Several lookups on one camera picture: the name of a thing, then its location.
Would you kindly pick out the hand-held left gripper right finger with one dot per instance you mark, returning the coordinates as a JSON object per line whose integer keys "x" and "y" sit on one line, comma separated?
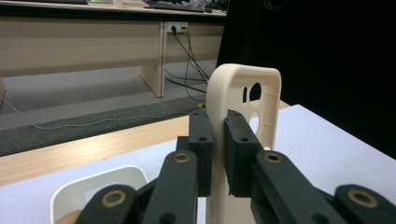
{"x": 239, "y": 155}

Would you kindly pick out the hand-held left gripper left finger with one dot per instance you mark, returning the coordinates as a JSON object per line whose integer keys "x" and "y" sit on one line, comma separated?
{"x": 202, "y": 146}

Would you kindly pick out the beige phone case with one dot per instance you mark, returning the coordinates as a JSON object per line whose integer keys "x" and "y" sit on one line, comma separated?
{"x": 218, "y": 90}

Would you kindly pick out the white plastic storage box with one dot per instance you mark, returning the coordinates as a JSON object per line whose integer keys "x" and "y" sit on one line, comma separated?
{"x": 71, "y": 193}

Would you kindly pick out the white board sheet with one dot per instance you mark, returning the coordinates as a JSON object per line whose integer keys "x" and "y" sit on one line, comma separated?
{"x": 311, "y": 149}

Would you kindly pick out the black curtain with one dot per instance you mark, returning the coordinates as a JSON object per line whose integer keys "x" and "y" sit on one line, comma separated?
{"x": 311, "y": 46}

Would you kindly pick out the black keyboard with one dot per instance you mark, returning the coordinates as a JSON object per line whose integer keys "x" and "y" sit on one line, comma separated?
{"x": 177, "y": 6}

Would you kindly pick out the beige wooden desk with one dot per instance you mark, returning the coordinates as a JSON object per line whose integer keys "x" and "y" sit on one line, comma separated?
{"x": 77, "y": 43}

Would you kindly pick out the white wall socket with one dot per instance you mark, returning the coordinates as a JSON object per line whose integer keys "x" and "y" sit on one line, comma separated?
{"x": 176, "y": 27}

